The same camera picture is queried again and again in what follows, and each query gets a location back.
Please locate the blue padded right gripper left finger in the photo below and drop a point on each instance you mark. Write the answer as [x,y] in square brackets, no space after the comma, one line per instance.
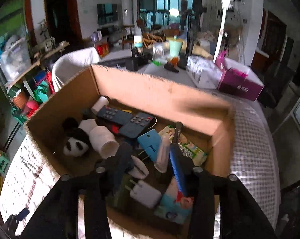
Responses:
[57,214]

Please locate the standing electric fan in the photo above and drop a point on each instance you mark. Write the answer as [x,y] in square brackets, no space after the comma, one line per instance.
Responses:
[231,37]

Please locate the red cardboard box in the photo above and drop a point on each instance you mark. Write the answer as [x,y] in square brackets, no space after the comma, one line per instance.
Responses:
[208,122]

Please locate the white paper cup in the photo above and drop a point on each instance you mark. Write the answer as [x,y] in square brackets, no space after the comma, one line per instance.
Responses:
[103,142]

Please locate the magenta cardboard box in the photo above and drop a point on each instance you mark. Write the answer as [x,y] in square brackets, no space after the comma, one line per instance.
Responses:
[238,79]

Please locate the cluttered wooden shelf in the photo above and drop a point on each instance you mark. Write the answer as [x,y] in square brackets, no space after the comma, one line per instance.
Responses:
[19,50]

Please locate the clear plastic bag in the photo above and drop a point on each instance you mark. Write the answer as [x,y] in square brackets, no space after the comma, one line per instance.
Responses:
[203,72]

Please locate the white covered chair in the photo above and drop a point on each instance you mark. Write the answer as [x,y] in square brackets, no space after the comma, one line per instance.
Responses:
[68,65]

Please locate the black pen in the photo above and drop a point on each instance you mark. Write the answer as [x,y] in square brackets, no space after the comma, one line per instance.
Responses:
[177,133]

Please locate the green snack packet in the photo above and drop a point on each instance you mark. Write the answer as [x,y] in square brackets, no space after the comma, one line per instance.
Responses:
[188,148]

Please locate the black remote control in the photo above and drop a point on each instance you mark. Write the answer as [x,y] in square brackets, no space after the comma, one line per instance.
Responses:
[136,126]
[114,115]

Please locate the wall television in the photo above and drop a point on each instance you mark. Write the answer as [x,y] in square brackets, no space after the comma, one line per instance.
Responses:
[107,13]

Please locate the blue rectangular plug adapter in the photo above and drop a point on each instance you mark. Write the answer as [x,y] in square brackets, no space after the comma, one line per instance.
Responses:
[150,142]

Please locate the panda plush toy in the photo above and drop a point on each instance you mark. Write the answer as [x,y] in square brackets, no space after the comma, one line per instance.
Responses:
[78,142]

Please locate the colourful tissue packet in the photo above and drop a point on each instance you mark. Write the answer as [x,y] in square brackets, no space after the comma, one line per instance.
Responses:
[174,206]

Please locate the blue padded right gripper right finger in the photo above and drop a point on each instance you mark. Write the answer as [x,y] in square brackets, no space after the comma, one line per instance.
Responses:
[241,216]

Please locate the white power charger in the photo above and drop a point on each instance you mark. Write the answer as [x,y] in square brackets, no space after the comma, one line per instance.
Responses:
[144,194]

